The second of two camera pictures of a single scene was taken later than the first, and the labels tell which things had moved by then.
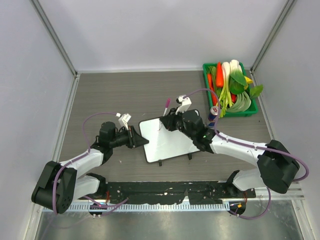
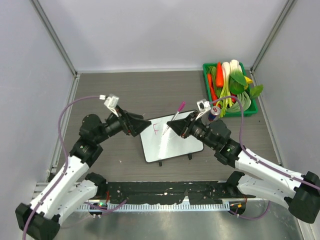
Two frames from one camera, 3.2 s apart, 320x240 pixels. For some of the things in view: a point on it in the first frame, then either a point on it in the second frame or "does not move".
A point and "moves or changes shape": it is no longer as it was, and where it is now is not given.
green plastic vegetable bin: x=253 y=109 does not move
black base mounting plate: x=165 y=193 does not move
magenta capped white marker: x=167 y=105 moves or changes shape
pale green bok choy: x=243 y=102 does not move
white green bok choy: x=233 y=77 does not move
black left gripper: x=134 y=139 to x=131 y=126
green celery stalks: x=224 y=100 does not move
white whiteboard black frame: x=161 y=144 does not move
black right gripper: x=169 y=120 to x=182 y=127
